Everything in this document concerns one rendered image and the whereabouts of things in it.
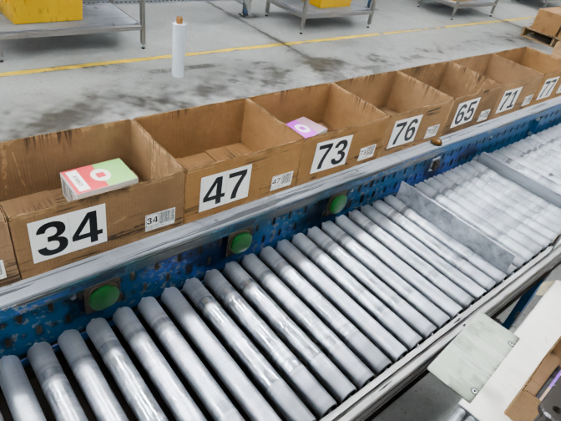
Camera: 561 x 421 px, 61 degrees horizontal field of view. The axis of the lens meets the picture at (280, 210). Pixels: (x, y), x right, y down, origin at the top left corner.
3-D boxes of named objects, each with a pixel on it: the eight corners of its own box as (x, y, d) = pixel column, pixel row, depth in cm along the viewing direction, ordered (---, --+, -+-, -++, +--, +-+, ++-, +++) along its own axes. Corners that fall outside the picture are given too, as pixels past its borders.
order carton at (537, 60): (528, 107, 237) (545, 74, 227) (478, 83, 253) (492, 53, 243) (561, 95, 260) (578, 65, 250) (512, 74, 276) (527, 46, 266)
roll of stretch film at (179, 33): (172, 77, 413) (173, 18, 384) (171, 72, 422) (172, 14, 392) (184, 78, 416) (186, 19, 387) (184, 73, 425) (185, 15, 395)
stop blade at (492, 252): (502, 276, 153) (515, 256, 148) (394, 200, 179) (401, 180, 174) (503, 276, 154) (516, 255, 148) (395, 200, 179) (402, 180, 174)
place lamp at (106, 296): (92, 317, 110) (89, 296, 105) (89, 312, 110) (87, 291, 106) (121, 304, 114) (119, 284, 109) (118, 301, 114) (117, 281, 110)
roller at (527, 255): (528, 271, 161) (535, 260, 158) (409, 190, 190) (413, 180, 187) (534, 266, 164) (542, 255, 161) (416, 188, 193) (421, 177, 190)
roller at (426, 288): (454, 328, 135) (461, 317, 132) (329, 225, 164) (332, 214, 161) (463, 321, 137) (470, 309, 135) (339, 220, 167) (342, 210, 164)
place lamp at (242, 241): (231, 258, 132) (234, 239, 128) (229, 256, 133) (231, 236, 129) (251, 250, 136) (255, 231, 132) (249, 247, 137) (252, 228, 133)
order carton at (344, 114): (295, 187, 146) (305, 139, 136) (240, 143, 163) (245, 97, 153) (377, 159, 169) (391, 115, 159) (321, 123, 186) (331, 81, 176)
